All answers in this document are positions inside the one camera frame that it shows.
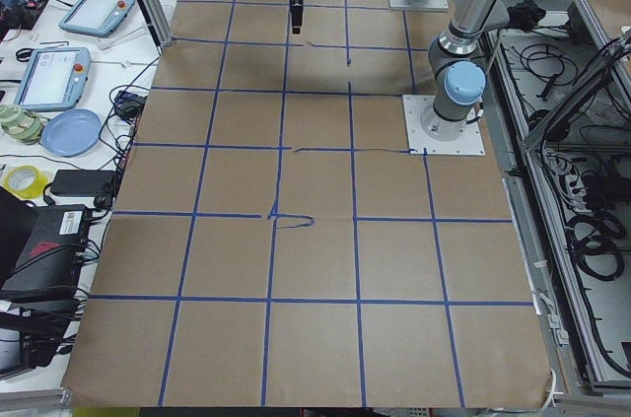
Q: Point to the upper teach pendant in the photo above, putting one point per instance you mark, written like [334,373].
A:
[98,18]

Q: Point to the teach pendant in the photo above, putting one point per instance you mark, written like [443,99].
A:
[55,79]
[98,18]

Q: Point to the lower teach pendant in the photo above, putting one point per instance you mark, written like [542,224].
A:
[55,79]

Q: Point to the blue plate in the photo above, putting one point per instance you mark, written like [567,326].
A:
[71,133]

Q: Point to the black power adapter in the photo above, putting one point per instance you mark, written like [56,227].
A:
[81,183]

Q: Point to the yellow tape roll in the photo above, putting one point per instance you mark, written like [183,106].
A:
[26,182]

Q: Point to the black computer box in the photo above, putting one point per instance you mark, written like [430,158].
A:
[41,251]

